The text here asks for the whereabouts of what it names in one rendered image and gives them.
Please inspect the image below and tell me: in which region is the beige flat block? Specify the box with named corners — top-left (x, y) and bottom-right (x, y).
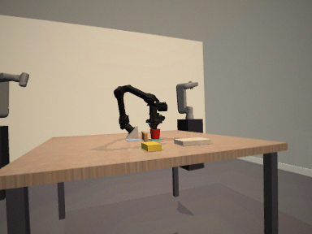
top-left (174, 137), bottom-right (211, 146)

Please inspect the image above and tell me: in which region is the red cup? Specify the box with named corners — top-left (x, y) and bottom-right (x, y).
top-left (150, 128), bottom-right (160, 140)

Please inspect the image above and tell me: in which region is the yellow block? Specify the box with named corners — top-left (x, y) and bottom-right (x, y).
top-left (141, 141), bottom-right (162, 152)

